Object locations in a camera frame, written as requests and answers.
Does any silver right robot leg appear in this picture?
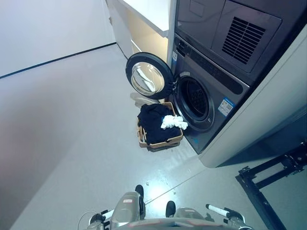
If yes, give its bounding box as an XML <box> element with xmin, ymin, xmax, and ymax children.
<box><xmin>165</xmin><ymin>200</ymin><xmax>208</xmax><ymax>228</ymax></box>

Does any round washing machine door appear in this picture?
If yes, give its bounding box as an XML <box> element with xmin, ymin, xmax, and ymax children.
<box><xmin>125</xmin><ymin>52</ymin><xmax>177</xmax><ymax>99</ymax></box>

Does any black metal frame stand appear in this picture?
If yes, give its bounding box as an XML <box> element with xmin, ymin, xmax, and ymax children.
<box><xmin>235</xmin><ymin>141</ymin><xmax>307</xmax><ymax>230</ymax></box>

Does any grey stacked dryer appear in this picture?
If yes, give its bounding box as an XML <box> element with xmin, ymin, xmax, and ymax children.
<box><xmin>174</xmin><ymin>0</ymin><xmax>305</xmax><ymax>85</ymax></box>

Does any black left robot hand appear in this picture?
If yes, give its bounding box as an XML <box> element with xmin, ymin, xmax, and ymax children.
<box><xmin>87</xmin><ymin>209</ymin><xmax>115</xmax><ymax>230</ymax></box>

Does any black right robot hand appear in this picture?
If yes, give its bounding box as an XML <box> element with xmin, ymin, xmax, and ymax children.
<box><xmin>205</xmin><ymin>204</ymin><xmax>246</xmax><ymax>230</ymax></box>

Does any blue energy label sticker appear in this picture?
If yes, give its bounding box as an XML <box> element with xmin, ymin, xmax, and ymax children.
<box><xmin>217</xmin><ymin>96</ymin><xmax>235</xmax><ymax>115</ymax></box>

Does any grey front-load washing machine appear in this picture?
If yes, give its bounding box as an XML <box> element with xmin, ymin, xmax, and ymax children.
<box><xmin>171</xmin><ymin>33</ymin><xmax>251</xmax><ymax>155</ymax></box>

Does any silver left robot leg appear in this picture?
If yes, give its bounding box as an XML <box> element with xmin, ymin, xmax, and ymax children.
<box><xmin>109</xmin><ymin>184</ymin><xmax>146</xmax><ymax>230</ymax></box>

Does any silver robot leg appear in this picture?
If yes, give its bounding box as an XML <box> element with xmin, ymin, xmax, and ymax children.
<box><xmin>165</xmin><ymin>200</ymin><xmax>208</xmax><ymax>228</ymax></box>
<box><xmin>109</xmin><ymin>184</ymin><xmax>146</xmax><ymax>230</ymax></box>

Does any white cabinet enclosure panel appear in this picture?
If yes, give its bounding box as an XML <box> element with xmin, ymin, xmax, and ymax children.
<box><xmin>199</xmin><ymin>35</ymin><xmax>307</xmax><ymax>168</ymax></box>

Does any black clothes pile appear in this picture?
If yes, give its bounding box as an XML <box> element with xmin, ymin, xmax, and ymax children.
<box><xmin>137</xmin><ymin>103</ymin><xmax>182</xmax><ymax>145</ymax></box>

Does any white crumpled garment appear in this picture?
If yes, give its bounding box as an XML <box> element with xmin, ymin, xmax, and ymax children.
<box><xmin>160</xmin><ymin>115</ymin><xmax>189</xmax><ymax>131</ymax></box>

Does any woven wicker laundry basket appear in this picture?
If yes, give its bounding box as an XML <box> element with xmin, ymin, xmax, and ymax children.
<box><xmin>136</xmin><ymin>102</ymin><xmax>184</xmax><ymax>149</ymax></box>

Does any white shelving cabinet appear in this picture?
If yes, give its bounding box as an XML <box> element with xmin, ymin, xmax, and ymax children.
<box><xmin>106</xmin><ymin>0</ymin><xmax>177</xmax><ymax>69</ymax></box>

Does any silver robot torso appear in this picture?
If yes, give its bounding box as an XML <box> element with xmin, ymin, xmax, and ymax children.
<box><xmin>103</xmin><ymin>224</ymin><xmax>231</xmax><ymax>230</ymax></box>

